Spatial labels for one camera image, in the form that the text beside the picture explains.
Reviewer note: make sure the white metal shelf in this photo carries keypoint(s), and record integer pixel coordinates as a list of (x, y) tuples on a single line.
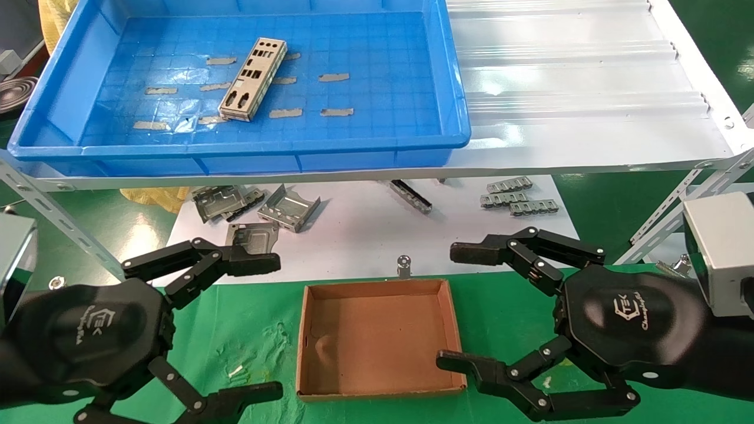
[(559, 88)]

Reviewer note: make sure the yellow plastic sheet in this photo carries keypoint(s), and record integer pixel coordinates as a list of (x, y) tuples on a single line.
[(56, 17)]

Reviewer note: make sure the perforated steel angle brace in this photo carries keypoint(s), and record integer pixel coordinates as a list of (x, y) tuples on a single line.
[(665, 206), (59, 227)]

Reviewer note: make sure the yellow plastic bag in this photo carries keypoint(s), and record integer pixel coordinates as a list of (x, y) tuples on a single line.
[(159, 197)]

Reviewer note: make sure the dark stamped metal part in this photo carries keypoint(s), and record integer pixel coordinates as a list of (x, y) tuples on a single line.
[(254, 197)]

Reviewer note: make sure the silver binder clip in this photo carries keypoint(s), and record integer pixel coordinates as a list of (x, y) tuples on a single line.
[(404, 266), (56, 283), (680, 266)]

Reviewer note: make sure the square stamped metal plate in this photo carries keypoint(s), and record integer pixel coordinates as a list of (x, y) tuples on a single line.
[(253, 235)]

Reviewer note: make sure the flat stamped metal bracket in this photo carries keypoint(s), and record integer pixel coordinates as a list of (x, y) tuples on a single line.
[(218, 200)]

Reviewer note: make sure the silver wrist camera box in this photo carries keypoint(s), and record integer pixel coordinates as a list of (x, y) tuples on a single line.
[(721, 247), (15, 259)]

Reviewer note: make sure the long narrow metal strip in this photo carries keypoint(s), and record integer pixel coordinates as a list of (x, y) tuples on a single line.
[(412, 197)]

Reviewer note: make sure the brown cardboard box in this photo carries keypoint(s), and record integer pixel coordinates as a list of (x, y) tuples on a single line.
[(377, 347)]

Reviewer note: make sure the white paper sheet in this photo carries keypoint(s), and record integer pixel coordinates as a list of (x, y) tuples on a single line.
[(365, 235)]

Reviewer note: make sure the small grey box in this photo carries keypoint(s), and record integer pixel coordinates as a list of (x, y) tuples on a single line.
[(9, 62)]

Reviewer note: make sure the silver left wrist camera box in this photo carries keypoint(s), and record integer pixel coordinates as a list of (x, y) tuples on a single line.
[(15, 259)]

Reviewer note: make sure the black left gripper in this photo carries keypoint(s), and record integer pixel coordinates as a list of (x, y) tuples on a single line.
[(88, 335)]

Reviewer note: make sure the folded metal tray bracket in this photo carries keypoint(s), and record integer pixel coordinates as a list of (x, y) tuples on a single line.
[(288, 209)]

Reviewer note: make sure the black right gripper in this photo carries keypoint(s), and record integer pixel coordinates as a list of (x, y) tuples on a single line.
[(630, 324)]

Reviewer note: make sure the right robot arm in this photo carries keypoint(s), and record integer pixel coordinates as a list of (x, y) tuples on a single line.
[(730, 359)]

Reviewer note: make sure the blue plastic tray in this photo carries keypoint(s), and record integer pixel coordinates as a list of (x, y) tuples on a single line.
[(377, 135)]

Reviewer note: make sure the green table cloth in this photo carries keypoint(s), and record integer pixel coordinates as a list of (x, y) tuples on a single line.
[(518, 306)]

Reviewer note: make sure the small notched metal strip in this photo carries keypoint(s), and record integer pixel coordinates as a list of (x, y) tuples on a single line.
[(503, 199), (535, 207), (509, 185)]

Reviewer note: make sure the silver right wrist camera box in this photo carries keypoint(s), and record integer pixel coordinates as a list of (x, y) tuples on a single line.
[(721, 247)]

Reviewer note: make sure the black ribbed disc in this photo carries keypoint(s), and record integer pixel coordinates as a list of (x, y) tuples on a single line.
[(15, 94)]

